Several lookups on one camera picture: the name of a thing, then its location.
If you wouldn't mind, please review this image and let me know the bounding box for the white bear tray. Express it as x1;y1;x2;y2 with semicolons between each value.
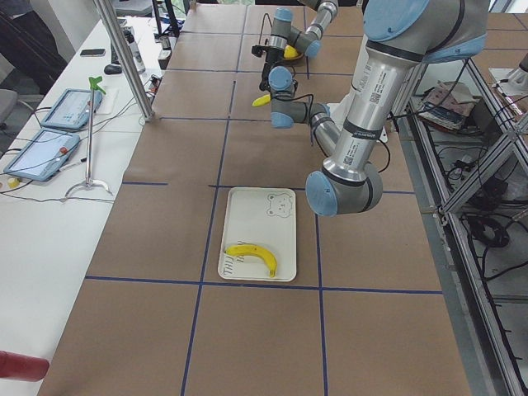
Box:
218;187;297;282

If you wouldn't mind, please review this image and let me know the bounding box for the far teach pendant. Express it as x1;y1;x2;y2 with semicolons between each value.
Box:
40;88;91;131

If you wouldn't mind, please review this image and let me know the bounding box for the grey water bottle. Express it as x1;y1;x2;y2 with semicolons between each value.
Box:
123;27;146;74

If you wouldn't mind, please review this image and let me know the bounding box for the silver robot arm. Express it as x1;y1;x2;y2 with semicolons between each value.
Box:
260;0;488;216
262;0;339;73

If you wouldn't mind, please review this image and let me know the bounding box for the near teach pendant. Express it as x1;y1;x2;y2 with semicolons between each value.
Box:
4;128;80;182

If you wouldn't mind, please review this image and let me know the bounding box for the black smartphone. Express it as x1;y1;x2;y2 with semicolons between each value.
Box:
80;48;106;57

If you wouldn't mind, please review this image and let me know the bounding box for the yellow lemon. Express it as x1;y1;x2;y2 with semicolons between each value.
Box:
284;45;299;54

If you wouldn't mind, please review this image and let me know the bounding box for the brown wicker basket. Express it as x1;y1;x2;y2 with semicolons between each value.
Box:
284;52;304;63

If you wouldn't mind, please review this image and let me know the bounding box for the teach pendant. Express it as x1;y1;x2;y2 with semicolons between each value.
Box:
40;88;91;131
4;128;80;182

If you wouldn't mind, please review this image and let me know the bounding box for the yellow banana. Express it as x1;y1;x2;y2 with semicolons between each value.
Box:
252;94;271;107
225;244;278;278

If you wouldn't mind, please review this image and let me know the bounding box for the aluminium frame post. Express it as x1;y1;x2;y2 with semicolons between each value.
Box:
94;0;154;122

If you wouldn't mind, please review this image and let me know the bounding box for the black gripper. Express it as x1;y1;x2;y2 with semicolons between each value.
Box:
263;46;285;73
269;91;289;101

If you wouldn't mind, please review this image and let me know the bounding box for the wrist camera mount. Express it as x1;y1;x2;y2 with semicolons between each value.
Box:
252;45;266;58

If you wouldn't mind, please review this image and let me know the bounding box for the red cylinder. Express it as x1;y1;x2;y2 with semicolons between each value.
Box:
1;351;50;382

